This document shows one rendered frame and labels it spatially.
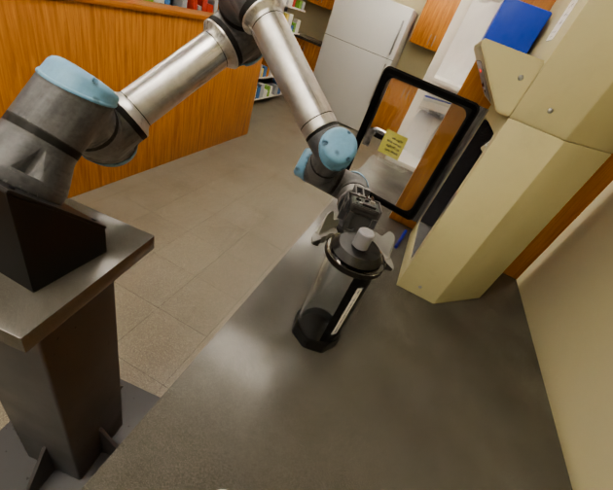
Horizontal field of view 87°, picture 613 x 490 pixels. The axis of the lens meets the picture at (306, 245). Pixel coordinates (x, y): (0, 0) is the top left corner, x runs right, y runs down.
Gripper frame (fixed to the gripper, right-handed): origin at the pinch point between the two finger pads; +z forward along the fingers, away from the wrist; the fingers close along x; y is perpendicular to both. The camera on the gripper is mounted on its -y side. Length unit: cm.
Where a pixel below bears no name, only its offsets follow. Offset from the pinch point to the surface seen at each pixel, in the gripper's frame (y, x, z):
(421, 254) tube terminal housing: -5.7, 21.9, -24.5
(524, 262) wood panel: -8, 67, -51
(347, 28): 65, -28, -537
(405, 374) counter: -20.2, 20.3, 2.2
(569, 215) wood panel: 11, 67, -49
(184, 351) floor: -110, -40, -54
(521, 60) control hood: 38.0, 17.1, -21.7
